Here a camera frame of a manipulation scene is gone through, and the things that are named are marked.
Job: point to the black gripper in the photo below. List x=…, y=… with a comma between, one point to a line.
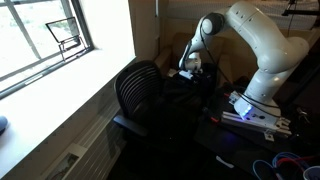
x=191, y=75

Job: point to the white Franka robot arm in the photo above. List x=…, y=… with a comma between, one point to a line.
x=266, y=43

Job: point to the black slatted office chair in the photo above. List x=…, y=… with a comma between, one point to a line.
x=136, y=86

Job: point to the brown leather armchair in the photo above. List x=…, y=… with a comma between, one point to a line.
x=230, y=56

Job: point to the white quilted panel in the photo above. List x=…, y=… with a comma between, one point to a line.
x=186, y=10

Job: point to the black robot table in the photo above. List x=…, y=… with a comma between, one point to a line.
x=233, y=146

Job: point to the white paper strip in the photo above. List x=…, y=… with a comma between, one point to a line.
x=225, y=162

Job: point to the white cup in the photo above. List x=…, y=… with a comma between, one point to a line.
x=313, y=173

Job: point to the bright glass window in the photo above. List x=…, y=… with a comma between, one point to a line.
x=26, y=40

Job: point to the aluminium rail mount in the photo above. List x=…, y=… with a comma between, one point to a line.
x=253, y=123

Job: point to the white wall heater unit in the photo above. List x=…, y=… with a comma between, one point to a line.
x=96, y=143

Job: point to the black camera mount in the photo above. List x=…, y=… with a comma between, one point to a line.
x=300, y=12

